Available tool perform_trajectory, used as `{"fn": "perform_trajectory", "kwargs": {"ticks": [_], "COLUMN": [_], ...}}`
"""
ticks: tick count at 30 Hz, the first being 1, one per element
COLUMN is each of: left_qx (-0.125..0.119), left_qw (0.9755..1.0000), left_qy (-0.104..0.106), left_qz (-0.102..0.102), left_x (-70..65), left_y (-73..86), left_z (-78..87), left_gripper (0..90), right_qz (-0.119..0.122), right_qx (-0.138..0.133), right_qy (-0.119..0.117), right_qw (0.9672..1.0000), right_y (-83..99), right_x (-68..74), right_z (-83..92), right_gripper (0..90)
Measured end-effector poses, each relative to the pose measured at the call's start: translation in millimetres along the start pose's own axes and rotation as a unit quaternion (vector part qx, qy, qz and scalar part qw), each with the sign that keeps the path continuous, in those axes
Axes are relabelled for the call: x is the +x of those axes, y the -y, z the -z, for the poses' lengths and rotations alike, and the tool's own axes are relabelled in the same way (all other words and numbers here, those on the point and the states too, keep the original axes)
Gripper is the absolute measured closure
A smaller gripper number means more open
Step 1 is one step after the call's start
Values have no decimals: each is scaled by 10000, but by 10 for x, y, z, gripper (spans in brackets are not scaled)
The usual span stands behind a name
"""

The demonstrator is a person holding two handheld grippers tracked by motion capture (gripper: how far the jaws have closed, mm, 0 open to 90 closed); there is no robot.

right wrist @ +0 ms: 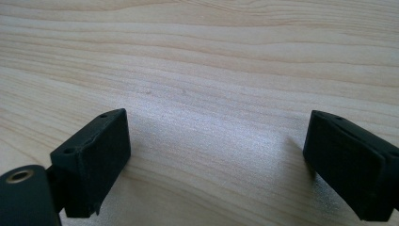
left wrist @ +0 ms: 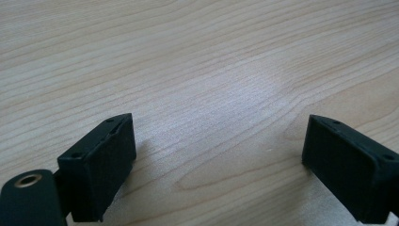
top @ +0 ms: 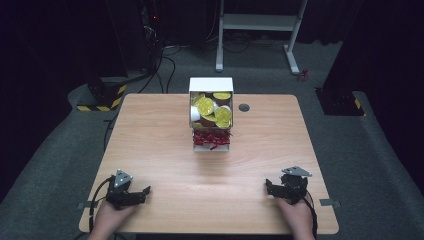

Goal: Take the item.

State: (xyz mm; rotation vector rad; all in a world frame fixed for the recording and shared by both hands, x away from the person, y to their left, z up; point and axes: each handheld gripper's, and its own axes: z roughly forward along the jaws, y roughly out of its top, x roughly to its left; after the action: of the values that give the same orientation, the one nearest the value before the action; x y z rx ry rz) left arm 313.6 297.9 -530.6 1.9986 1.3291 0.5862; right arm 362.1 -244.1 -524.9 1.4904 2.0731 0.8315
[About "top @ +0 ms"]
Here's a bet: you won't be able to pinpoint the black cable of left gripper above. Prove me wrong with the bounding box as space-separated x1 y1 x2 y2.
88 176 116 234

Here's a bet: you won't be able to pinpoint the person's right hand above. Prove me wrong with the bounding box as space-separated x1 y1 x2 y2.
275 195 316 240

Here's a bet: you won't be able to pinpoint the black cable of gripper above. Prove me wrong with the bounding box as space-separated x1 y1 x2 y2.
88 176 116 234
303 190 319 240

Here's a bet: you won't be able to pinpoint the white metal stand frame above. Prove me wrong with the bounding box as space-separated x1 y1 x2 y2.
215 0 309 76

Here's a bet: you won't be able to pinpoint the red shredded paper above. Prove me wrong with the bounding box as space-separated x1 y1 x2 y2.
192 129 232 150

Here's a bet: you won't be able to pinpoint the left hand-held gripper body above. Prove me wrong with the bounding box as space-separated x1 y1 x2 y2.
105 168 138 211

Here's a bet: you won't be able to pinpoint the grey tape strip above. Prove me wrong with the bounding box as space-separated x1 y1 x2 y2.
77 201 102 210
319 198 342 208

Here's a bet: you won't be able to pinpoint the white dispenser box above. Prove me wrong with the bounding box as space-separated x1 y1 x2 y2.
188 77 234 153

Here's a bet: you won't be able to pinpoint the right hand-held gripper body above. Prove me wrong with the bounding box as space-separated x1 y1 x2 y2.
279 165 313 205

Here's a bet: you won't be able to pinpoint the person's left hand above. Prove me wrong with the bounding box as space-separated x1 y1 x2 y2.
87 199 138 240

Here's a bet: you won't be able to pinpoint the pile of yellow-lidded capsules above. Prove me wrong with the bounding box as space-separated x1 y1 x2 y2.
190 91 233 130

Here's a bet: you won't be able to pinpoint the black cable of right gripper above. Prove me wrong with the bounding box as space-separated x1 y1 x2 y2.
303 190 319 240

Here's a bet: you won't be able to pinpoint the black floor cables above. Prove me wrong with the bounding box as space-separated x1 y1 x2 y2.
137 23 184 95

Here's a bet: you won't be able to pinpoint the yellow-black striped stand base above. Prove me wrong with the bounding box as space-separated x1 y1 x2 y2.
315 87 366 117
77 77 128 113

